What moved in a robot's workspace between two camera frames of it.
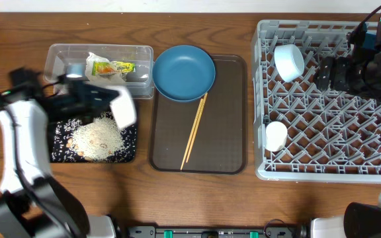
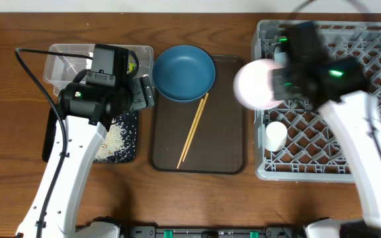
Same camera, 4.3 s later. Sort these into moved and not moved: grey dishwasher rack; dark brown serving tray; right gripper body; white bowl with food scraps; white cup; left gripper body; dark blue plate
Moved: left gripper body; right gripper body; white bowl with food scraps
Not moved: dark brown serving tray; dark blue plate; white cup; grey dishwasher rack
